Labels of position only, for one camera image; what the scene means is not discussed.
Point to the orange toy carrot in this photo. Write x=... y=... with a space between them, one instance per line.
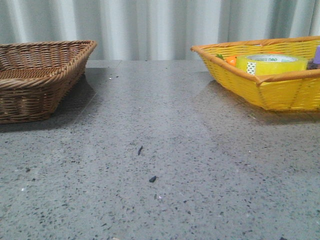
x=232 y=59

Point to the white curtain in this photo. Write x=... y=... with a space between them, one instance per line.
x=155 y=29

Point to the yellow packing tape roll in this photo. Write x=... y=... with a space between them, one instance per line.
x=270 y=64

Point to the yellow woven basket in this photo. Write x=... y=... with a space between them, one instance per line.
x=289 y=91

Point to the brown wicker basket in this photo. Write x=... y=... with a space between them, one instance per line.
x=35 y=77

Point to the purple foam cube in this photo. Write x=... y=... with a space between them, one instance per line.
x=316 y=59

